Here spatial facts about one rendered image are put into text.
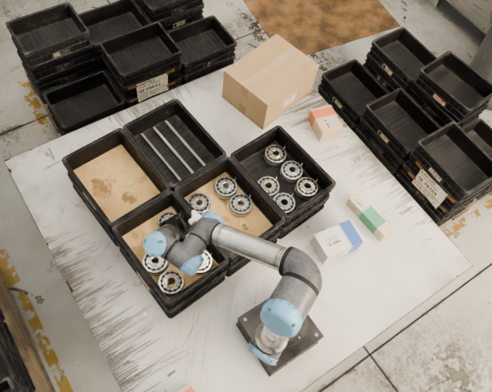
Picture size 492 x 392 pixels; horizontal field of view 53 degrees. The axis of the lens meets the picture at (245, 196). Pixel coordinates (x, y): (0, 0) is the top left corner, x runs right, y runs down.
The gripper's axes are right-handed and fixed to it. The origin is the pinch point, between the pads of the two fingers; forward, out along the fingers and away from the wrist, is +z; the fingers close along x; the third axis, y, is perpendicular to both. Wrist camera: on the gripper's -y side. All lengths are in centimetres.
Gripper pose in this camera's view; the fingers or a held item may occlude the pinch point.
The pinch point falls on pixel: (190, 226)
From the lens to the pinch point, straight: 191.8
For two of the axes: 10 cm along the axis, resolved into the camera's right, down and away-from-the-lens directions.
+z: 2.1, -1.6, 9.6
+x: -8.4, 4.7, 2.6
